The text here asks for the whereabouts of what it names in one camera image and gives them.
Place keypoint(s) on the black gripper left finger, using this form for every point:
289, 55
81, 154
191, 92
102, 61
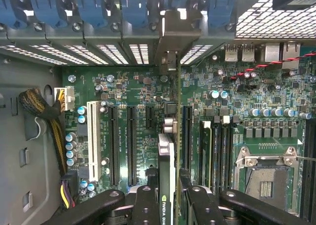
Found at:
145, 207

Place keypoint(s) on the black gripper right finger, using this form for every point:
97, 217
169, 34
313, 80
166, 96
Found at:
205, 207

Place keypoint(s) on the long black expansion slot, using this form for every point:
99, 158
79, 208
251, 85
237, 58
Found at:
114, 146
132, 146
187, 136

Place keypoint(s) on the CPU socket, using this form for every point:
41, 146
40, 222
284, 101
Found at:
266, 183

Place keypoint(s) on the white expansion slot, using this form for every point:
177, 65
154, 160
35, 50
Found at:
93, 141

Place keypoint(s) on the short black expansion slot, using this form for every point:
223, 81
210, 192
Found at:
149, 117

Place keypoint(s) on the thin locking lever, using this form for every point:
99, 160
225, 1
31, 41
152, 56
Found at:
306, 158

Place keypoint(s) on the green motherboard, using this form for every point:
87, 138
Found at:
138, 86

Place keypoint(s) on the white power connector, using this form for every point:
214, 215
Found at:
66, 99

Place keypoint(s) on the silver power supply unit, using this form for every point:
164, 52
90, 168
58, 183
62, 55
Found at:
14, 148

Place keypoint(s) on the perforated metal slot cover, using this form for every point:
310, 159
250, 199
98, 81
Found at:
139, 54
61, 54
113, 54
86, 54
29, 54
196, 53

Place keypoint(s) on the silver USB port block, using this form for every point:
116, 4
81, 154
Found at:
248, 52
231, 52

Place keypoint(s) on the silver network port block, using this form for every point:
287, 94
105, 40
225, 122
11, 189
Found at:
291, 56
272, 52

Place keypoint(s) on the open black PC case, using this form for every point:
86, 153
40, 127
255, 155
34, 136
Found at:
74, 37

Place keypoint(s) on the perforated vent grille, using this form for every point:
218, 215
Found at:
266, 22

